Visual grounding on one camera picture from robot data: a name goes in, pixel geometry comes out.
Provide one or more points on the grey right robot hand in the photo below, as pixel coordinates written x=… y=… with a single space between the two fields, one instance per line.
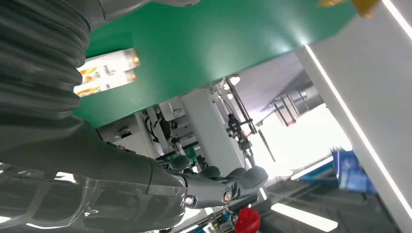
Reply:
x=80 y=180

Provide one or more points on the small white shampoo bottle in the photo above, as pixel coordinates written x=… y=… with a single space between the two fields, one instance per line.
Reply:
x=103 y=85
x=109 y=62

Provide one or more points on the white robot lift machine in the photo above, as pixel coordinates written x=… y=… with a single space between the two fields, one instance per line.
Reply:
x=209 y=128

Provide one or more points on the red round button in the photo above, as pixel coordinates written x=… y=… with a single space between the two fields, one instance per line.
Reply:
x=248 y=221

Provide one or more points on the black tripod stand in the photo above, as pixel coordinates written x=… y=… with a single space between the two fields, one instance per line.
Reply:
x=239 y=112

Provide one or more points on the ceiling light panel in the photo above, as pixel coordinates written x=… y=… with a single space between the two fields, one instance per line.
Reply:
x=304 y=217

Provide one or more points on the silver cylinder fixture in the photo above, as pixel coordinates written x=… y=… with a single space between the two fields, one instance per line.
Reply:
x=299 y=103

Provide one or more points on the blue box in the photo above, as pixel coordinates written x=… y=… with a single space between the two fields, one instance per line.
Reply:
x=352 y=173

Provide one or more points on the yellow taped cardboard box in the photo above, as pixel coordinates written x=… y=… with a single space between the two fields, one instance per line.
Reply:
x=363 y=5

